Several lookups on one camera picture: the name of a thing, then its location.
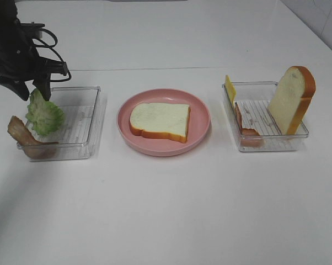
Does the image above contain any clear left plastic tray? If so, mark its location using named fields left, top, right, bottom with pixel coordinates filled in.
left=17, top=86, right=106, bottom=161

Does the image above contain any bacon strip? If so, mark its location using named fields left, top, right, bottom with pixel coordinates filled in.
left=7, top=116, right=58, bottom=160
left=234, top=102, right=263, bottom=147

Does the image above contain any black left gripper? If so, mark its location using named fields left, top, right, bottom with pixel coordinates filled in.
left=0, top=1, right=52, bottom=101

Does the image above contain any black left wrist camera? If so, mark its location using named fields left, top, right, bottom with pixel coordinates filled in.
left=44, top=58, right=68, bottom=76

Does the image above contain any yellow cheese slice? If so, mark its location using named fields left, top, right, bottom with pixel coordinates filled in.
left=224, top=75, right=237, bottom=108

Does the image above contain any green lettuce leaf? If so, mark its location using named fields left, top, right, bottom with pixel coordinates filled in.
left=26, top=88, right=65, bottom=136

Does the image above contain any pink round plate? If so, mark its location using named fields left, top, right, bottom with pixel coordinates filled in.
left=117, top=88, right=211, bottom=157

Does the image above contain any clear plastic tray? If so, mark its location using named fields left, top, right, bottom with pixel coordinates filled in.
left=222, top=81, right=309, bottom=152
left=17, top=86, right=106, bottom=161

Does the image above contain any clear right plastic tray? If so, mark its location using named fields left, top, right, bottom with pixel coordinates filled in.
left=222, top=81, right=309, bottom=152

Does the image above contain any bread slice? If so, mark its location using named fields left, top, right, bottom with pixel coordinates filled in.
left=129, top=103, right=191, bottom=144
left=267, top=66, right=316, bottom=135

